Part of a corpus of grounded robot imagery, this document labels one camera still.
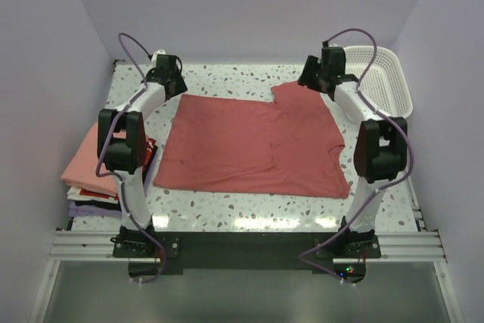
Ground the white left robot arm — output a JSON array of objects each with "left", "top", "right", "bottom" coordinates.
[{"left": 95, "top": 51, "right": 188, "bottom": 259}]

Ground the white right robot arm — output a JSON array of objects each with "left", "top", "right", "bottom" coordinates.
[{"left": 298, "top": 42, "right": 410, "bottom": 259}]

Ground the white perforated plastic basket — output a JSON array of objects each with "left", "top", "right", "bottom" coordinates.
[{"left": 343, "top": 45, "right": 413, "bottom": 118}]

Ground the folded pink t-shirt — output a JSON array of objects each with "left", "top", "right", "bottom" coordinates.
[{"left": 60, "top": 123, "right": 117, "bottom": 197}]

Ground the folded lavender t-shirt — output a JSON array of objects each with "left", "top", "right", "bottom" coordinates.
[{"left": 67, "top": 160, "right": 156, "bottom": 220}]

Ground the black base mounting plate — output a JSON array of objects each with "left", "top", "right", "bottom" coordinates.
[{"left": 110, "top": 228, "right": 382, "bottom": 283}]

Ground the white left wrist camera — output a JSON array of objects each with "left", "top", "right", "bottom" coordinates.
[{"left": 150, "top": 49, "right": 166, "bottom": 62}]

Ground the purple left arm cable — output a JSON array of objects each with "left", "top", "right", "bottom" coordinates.
[{"left": 94, "top": 32, "right": 167, "bottom": 284}]

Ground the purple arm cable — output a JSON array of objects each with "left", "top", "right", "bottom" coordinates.
[
  {"left": 297, "top": 27, "right": 417, "bottom": 275},
  {"left": 94, "top": 32, "right": 167, "bottom": 284}
]

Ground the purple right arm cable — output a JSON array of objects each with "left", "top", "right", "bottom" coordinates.
[{"left": 297, "top": 27, "right": 417, "bottom": 275}]

